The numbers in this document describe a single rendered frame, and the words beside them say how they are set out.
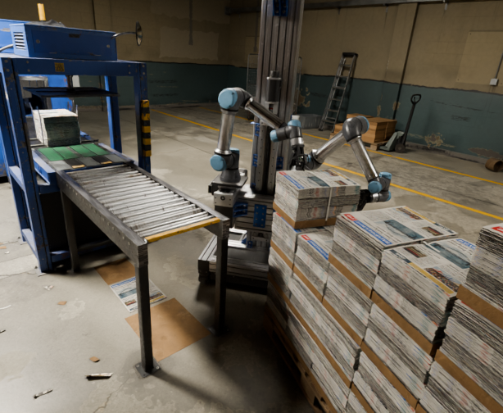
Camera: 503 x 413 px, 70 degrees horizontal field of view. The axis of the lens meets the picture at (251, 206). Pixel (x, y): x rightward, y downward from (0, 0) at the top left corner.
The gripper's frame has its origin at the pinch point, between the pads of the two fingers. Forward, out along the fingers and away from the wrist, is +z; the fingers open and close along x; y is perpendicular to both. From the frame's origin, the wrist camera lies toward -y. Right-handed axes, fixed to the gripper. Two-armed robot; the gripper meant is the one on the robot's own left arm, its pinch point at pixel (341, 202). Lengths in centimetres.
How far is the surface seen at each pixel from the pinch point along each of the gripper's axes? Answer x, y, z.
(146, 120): -133, 27, 101
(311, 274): 44, -16, 44
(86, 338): -23, -86, 153
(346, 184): 21.9, 20.6, 15.6
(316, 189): 22.9, 19.6, 34.5
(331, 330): 66, -31, 45
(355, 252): 70, 11, 44
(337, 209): 22.8, 7.3, 19.8
